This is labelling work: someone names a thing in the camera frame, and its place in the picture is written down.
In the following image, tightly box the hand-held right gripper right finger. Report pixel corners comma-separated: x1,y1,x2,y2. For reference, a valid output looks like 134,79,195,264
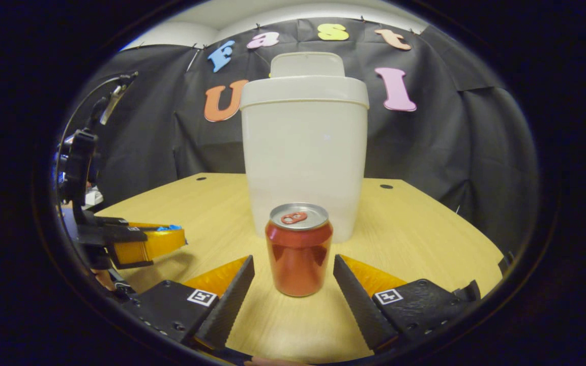
333,254,482,352

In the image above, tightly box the wooden desktop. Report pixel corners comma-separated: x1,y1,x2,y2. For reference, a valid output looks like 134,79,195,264
95,173,505,364

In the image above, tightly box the red pop can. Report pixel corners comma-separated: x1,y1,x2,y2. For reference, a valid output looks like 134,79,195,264
265,203,334,297

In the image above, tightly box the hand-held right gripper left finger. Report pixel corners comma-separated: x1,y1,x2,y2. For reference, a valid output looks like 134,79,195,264
120,255,255,351

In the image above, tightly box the black backdrop cloth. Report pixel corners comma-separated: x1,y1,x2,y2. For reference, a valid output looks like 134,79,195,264
64,18,540,255

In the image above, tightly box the white desktop garbage bin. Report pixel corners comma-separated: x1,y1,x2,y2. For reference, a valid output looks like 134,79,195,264
240,52,370,243

